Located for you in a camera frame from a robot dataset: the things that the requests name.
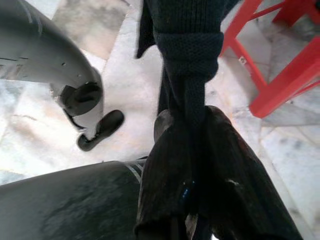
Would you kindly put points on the navy blue garment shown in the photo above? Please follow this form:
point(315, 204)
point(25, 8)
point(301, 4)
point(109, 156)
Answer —
point(187, 50)

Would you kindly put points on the grey left robot leg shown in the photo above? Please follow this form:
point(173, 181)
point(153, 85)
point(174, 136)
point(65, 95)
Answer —
point(37, 37)

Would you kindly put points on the red plastic stool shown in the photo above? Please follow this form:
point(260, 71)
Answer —
point(287, 75)

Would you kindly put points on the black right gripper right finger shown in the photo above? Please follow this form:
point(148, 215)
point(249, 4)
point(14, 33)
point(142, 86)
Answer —
point(237, 190)

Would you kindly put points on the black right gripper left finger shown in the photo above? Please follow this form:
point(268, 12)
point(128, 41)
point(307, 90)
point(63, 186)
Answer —
point(162, 180)

